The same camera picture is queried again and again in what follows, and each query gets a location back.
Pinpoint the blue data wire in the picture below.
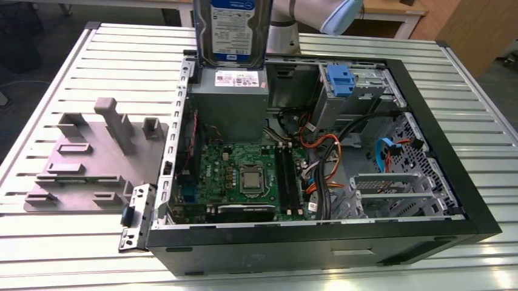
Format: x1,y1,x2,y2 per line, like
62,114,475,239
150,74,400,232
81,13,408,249
375,136,401,176

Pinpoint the hard disk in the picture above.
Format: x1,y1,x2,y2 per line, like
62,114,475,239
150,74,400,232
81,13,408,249
192,0,271,68

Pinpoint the metal disk bay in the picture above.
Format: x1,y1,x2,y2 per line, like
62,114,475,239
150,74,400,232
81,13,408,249
347,172,445,219

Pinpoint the silver CPU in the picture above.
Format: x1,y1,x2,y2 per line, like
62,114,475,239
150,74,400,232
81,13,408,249
241,172,264,188

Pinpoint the green motherboard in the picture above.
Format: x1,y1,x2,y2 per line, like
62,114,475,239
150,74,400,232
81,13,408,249
169,142,320,222

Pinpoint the CPU socket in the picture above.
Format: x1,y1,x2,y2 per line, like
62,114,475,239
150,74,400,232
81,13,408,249
237,165,271,196

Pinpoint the grey power supply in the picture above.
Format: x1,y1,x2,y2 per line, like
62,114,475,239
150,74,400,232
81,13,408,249
188,65,271,144

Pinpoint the black RAM slot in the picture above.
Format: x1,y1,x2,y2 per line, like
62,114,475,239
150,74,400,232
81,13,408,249
276,142,291,216
288,142,304,216
279,142,295,216
284,142,299,216

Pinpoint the metal optical drive cage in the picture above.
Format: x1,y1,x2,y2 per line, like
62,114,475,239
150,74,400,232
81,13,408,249
311,62,407,132

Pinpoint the black graphics card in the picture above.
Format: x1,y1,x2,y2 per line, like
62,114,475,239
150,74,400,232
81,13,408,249
205,202,276,224

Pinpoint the blue port connector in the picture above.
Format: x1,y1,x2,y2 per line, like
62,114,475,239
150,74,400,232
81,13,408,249
180,181,198,204

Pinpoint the blue drive latch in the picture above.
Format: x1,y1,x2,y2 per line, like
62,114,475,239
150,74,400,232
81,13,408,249
325,64,356,98

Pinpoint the black open PC case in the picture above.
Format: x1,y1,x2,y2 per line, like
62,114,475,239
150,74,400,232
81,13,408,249
144,50,504,276

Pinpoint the grey parts rack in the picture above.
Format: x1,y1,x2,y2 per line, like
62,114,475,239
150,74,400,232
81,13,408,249
24,96,170,215

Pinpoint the wooden top desk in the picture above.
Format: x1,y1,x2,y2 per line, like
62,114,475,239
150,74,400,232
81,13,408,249
56,0,194,28
355,0,428,40

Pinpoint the wooden cabinet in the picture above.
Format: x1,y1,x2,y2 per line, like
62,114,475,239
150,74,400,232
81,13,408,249
408,0,518,79

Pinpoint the black office chair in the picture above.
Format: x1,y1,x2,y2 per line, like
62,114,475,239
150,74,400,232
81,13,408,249
0,8,44,75

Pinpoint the yellow black wire bundle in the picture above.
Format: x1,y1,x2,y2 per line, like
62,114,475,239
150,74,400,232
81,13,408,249
261,126,292,143

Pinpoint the orange yellow wire bundle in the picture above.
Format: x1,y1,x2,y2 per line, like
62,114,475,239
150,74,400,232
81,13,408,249
297,112,349,195

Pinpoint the thin multicolour wire bundle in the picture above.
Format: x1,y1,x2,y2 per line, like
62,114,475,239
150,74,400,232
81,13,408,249
301,159,321,180

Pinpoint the thin red wire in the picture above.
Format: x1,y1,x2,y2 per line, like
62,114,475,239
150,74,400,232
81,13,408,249
181,108,200,176

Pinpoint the black cable bundle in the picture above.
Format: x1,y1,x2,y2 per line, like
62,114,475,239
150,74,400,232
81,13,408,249
313,110,407,219

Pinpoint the metal slot retention bracket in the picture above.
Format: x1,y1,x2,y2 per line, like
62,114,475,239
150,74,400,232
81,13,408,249
118,182,158,253

